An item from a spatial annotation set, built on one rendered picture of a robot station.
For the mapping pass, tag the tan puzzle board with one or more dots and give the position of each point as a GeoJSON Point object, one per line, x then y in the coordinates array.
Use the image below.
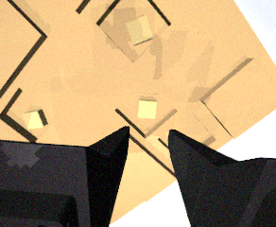
{"type": "Point", "coordinates": [210, 74]}

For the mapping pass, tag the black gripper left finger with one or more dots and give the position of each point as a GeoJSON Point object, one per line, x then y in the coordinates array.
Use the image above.
{"type": "Point", "coordinates": [91, 175]}

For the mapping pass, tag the pale yellow cube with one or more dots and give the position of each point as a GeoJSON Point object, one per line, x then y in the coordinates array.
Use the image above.
{"type": "Point", "coordinates": [139, 30]}
{"type": "Point", "coordinates": [147, 108]}
{"type": "Point", "coordinates": [34, 119]}

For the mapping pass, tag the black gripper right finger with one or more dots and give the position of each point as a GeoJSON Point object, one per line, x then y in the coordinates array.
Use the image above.
{"type": "Point", "coordinates": [217, 190]}

